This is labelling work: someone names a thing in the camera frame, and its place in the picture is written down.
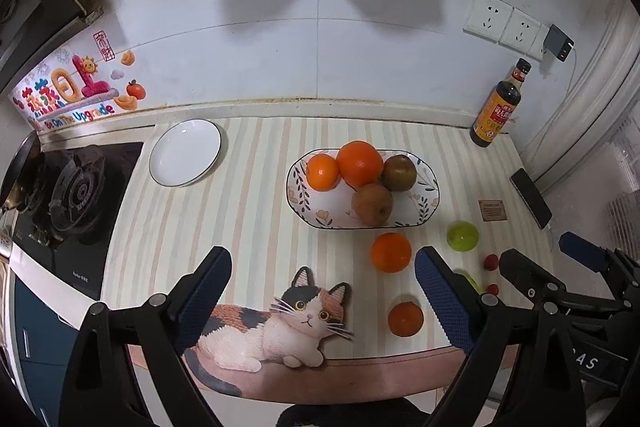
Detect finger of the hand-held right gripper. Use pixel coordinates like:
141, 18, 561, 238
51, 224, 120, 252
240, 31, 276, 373
498, 248, 621, 315
558, 231, 640, 308

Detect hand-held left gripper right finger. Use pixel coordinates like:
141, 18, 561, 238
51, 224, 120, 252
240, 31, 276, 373
414, 246, 588, 427

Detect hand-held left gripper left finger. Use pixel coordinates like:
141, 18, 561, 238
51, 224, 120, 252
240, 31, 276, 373
59, 246, 233, 427

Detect dark reddish orange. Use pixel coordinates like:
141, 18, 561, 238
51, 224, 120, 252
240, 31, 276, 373
388, 301, 425, 338

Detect medium orange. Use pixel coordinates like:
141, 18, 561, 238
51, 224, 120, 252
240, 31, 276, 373
370, 232, 413, 274

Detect floral oval plate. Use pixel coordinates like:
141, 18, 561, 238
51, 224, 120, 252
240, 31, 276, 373
286, 148, 440, 229

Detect small brown card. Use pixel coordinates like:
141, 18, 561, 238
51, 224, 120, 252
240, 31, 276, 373
478, 200, 507, 222

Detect black smartphone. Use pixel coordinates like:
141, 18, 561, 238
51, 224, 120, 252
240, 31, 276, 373
510, 168, 553, 230

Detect striped mat with cat print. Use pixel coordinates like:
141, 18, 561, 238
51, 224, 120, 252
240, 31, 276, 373
102, 117, 556, 405

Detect brown russet apple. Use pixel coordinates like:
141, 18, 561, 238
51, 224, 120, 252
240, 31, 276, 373
351, 183, 394, 227
382, 154, 417, 192

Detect black gas stove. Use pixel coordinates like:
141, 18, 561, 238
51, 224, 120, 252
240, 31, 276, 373
12, 141, 145, 302

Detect white round plate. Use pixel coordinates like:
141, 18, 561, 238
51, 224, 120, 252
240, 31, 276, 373
149, 119, 222, 188

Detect large orange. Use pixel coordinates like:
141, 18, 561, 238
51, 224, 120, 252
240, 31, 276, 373
336, 140, 385, 188

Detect dark soy sauce bottle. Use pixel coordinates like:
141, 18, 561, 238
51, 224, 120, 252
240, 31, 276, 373
469, 58, 532, 148

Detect blue base cabinet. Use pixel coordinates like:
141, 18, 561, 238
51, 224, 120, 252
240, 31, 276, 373
12, 277, 88, 413

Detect small orange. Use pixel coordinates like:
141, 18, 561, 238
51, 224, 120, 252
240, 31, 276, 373
306, 154, 341, 192

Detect grey plug-in charger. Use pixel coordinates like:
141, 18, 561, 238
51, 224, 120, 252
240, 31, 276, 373
542, 24, 575, 62

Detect black frying pan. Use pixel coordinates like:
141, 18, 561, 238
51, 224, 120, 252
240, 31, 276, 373
0, 132, 43, 212

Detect white charger cable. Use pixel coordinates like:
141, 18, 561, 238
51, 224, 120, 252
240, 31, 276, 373
542, 48, 579, 132

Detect colourful wall sticker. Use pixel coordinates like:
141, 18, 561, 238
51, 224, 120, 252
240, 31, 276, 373
12, 31, 147, 130

